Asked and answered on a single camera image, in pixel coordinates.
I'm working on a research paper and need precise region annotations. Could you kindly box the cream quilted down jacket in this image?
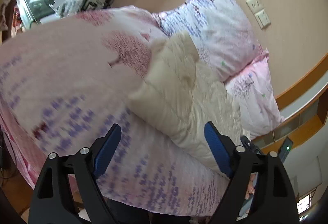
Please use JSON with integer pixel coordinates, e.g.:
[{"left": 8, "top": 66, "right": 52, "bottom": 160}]
[{"left": 128, "top": 31, "right": 243, "bottom": 176}]

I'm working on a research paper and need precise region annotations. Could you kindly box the pink floral pillow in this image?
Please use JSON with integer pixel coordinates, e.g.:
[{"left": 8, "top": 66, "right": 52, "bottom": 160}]
[
  {"left": 225, "top": 50, "right": 284, "bottom": 140},
  {"left": 153, "top": 0, "right": 263, "bottom": 82}
]

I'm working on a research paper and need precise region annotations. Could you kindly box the pink floral bed sheet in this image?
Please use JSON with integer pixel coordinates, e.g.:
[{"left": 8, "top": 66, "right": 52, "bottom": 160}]
[{"left": 1, "top": 6, "right": 229, "bottom": 217}]

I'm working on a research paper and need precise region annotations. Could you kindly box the white wall switch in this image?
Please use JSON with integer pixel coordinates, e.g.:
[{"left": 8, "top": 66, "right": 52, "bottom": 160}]
[{"left": 255, "top": 9, "right": 271, "bottom": 30}]

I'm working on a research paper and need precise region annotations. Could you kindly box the pink floral left pillow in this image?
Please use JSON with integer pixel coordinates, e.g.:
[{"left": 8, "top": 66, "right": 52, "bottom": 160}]
[{"left": 153, "top": 0, "right": 263, "bottom": 82}]

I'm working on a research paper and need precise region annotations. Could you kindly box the pink floral right pillow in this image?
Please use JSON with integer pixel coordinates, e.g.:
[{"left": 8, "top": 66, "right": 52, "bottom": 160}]
[{"left": 225, "top": 50, "right": 284, "bottom": 140}]

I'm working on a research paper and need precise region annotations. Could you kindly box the white wall socket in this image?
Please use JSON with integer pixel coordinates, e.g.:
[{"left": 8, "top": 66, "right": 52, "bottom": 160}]
[{"left": 246, "top": 0, "right": 264, "bottom": 15}]

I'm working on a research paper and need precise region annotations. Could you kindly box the person's right hand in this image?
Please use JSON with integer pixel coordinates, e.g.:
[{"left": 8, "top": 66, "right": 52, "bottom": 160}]
[{"left": 245, "top": 173, "right": 257, "bottom": 200}]

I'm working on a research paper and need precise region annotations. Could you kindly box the wooden headboard frame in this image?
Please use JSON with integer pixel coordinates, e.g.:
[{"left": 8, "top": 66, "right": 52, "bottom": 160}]
[{"left": 253, "top": 55, "right": 327, "bottom": 154}]

